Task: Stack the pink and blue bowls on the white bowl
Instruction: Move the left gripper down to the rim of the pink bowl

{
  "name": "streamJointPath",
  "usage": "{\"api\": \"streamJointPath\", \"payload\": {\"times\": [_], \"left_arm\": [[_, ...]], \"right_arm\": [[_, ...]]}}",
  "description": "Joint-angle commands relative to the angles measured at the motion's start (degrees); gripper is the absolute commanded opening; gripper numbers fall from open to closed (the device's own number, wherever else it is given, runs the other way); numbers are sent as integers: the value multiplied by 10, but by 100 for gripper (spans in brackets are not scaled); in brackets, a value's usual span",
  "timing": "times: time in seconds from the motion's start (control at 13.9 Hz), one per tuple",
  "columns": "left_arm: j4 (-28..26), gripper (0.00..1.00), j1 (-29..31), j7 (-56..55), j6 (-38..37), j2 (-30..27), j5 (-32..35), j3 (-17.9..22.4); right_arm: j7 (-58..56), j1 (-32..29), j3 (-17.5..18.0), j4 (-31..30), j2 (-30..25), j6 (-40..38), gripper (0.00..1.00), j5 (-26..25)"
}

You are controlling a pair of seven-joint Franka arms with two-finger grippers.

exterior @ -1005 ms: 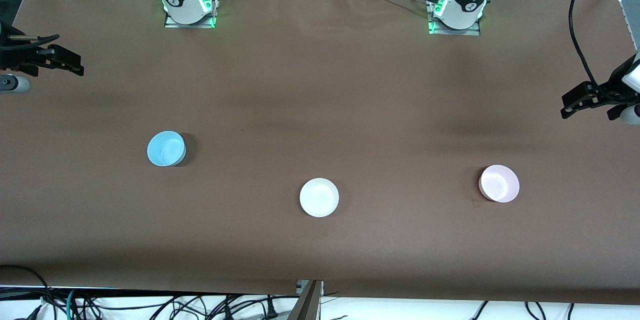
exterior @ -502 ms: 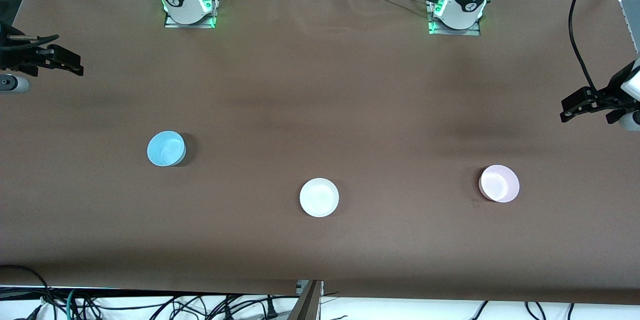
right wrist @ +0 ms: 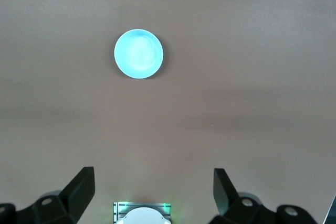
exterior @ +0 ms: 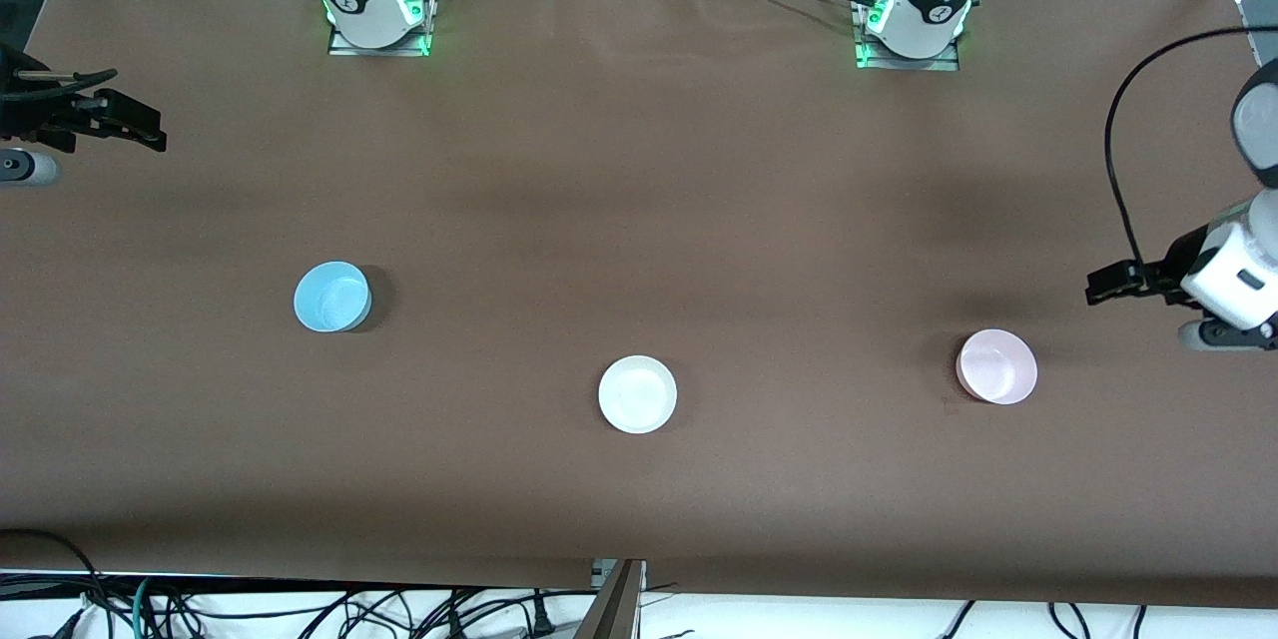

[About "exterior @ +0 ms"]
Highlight pink plastic bowl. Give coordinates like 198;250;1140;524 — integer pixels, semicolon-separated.
956;328;1038;406

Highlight blue plastic bowl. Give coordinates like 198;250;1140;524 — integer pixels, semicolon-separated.
294;261;372;333

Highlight white plastic bowl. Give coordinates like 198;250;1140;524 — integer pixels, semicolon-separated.
598;354;678;435

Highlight brown table cover sheet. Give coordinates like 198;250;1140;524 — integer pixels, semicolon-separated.
0;0;1278;610

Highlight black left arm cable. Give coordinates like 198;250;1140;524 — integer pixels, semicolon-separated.
1104;25;1261;271

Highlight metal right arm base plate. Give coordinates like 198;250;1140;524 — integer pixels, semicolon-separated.
328;0;433;58

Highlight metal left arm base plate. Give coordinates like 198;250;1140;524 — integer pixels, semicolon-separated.
853;0;961;73

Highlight aluminium frame post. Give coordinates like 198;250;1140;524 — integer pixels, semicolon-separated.
574;559;647;639

